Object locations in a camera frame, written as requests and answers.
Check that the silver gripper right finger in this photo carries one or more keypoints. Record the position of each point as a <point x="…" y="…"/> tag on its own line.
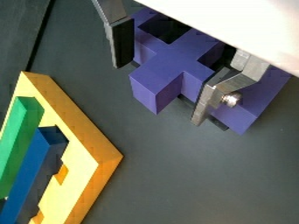
<point x="220" y="89"/>

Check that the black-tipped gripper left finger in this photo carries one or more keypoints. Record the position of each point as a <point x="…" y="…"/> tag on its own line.
<point x="119" y="26"/>

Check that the purple cross-shaped block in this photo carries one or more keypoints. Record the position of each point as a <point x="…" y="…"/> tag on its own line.
<point x="175" y="55"/>

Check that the yellow slotted board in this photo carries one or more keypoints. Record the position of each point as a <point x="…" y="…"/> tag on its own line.
<point x="89" y="158"/>

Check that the green bar block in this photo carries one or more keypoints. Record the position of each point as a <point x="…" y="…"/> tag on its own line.
<point x="21" y="123"/>

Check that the blue bar block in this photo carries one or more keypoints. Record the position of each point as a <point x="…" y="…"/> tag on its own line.
<point x="41" y="163"/>

